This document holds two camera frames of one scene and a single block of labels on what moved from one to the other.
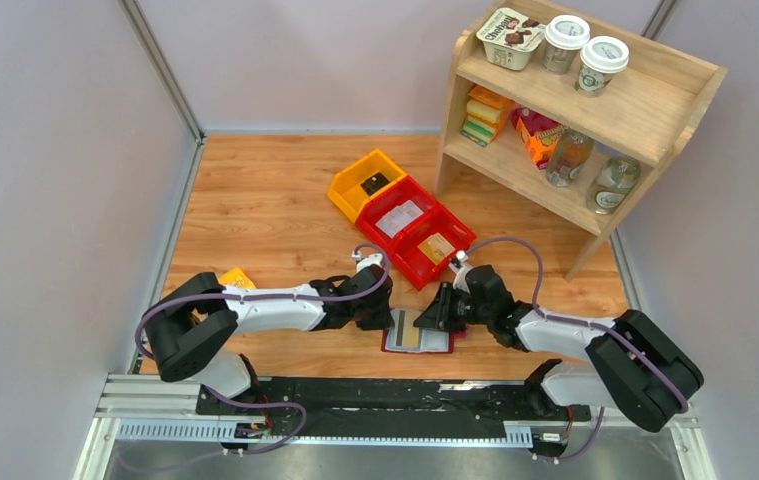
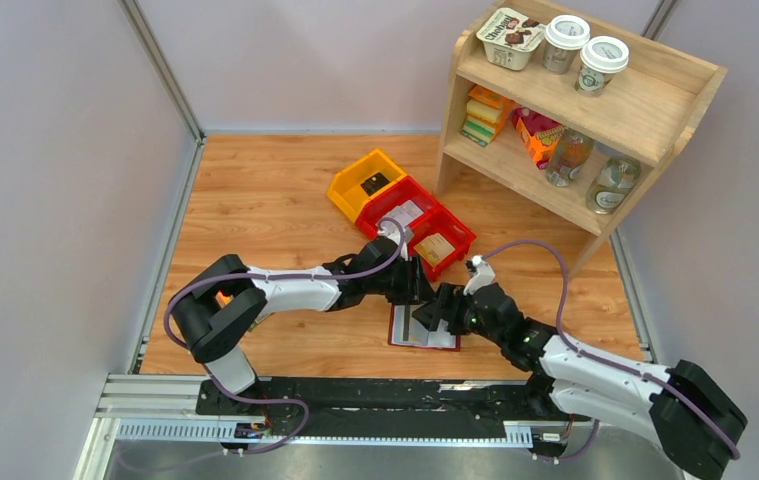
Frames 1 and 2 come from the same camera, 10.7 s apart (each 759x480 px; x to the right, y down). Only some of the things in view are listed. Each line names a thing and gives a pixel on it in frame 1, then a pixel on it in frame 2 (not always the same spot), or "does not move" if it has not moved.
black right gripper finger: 436,315 does not move
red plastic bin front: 418,267 does not move
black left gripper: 382,321 → 414,289
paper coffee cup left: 564,36 does not move
